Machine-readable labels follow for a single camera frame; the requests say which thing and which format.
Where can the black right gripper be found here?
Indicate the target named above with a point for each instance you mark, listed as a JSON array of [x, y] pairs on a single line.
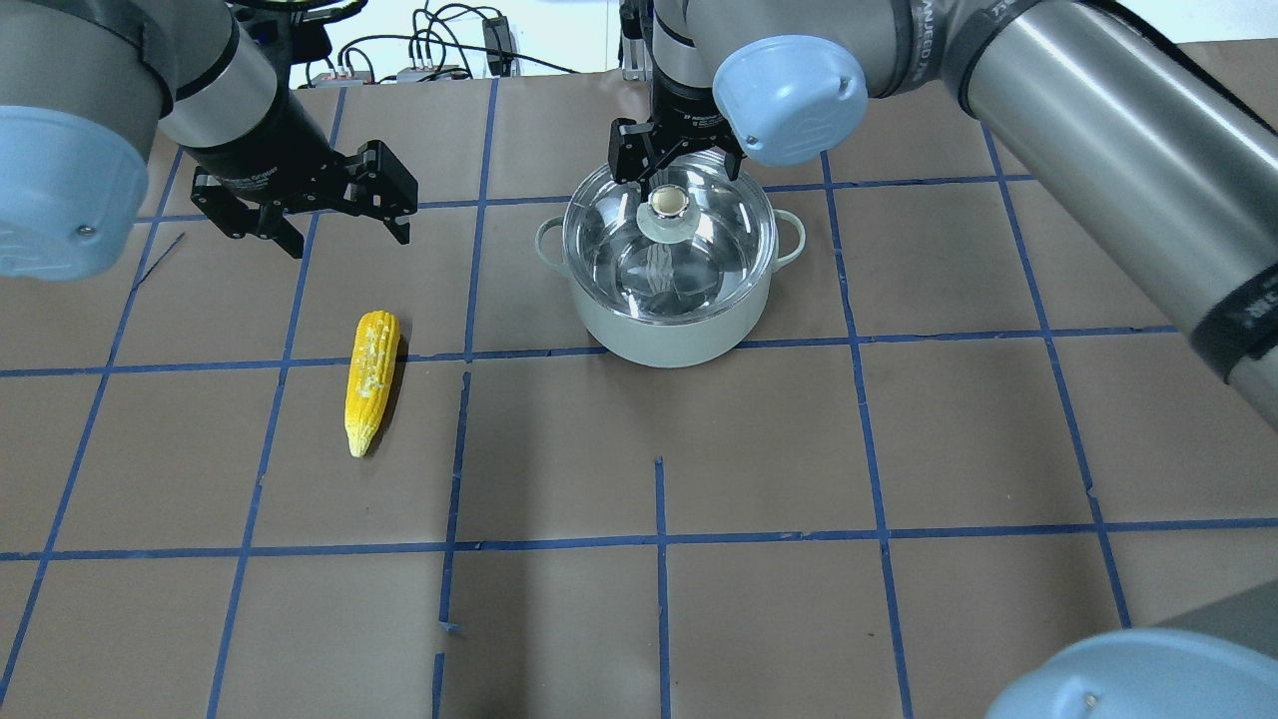
[[683, 100]]

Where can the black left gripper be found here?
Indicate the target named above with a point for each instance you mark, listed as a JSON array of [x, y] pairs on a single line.
[[268, 143]]

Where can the glass pot lid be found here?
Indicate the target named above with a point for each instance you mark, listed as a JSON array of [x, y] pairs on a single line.
[[655, 270]]

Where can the yellow corn cob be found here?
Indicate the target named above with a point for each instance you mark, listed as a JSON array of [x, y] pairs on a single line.
[[370, 377]]

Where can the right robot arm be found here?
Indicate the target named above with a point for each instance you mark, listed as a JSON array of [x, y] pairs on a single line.
[[1168, 170]]

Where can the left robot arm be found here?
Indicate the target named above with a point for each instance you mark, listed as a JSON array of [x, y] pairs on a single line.
[[87, 86]]

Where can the pale green cooking pot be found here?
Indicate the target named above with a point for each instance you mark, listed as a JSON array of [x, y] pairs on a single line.
[[672, 346]]

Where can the grey usb hub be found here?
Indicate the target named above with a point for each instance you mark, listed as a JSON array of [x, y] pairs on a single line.
[[340, 77], [428, 74]]

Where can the black power adapter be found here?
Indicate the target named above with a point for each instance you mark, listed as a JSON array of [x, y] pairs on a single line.
[[499, 46]]

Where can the brown paper table mat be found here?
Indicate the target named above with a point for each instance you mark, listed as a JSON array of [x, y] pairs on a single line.
[[958, 440]]

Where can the aluminium frame post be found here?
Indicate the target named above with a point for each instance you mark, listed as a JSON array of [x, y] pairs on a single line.
[[635, 23]]

